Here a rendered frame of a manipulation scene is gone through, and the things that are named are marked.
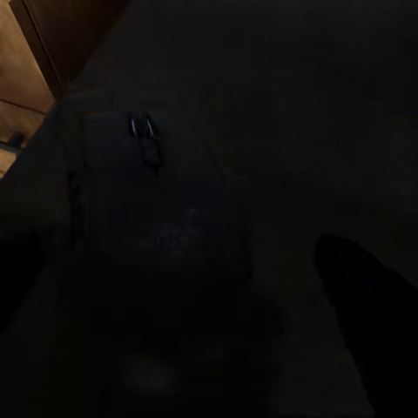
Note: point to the cabinet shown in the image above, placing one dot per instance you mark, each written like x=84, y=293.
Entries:
x=44, y=44

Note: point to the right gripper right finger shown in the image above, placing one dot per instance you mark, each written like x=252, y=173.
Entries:
x=377, y=310

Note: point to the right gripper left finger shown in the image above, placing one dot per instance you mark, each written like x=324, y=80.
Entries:
x=21, y=259

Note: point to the desk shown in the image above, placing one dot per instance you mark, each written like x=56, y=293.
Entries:
x=314, y=104

